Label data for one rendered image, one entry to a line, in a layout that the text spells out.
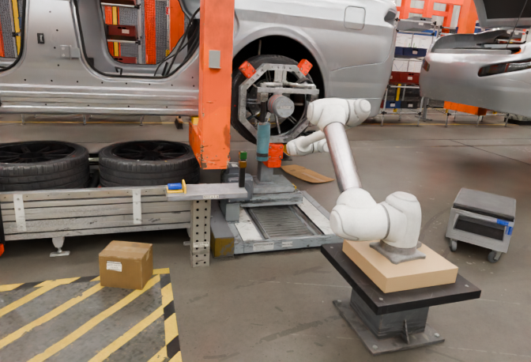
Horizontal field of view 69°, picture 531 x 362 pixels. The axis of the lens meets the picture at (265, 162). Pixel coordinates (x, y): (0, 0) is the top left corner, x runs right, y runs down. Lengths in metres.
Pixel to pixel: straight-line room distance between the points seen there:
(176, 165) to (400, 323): 1.52
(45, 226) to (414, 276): 1.92
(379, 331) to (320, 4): 2.10
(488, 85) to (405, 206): 2.92
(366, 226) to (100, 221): 1.51
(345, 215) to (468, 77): 3.20
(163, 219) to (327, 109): 1.18
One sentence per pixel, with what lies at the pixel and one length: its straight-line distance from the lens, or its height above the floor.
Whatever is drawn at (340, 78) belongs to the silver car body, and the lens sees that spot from 3.02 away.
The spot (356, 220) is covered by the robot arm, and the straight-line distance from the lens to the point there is 1.64.
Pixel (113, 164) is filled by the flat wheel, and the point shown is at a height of 0.48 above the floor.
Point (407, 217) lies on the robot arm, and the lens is 1.74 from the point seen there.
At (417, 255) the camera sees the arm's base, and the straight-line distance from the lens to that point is 1.85.
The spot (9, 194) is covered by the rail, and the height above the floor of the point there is 0.38.
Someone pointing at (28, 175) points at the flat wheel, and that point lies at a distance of 2.54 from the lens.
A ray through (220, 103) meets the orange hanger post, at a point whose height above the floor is 0.90.
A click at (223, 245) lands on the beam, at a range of 2.37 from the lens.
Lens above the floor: 1.19
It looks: 16 degrees down
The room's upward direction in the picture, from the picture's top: 4 degrees clockwise
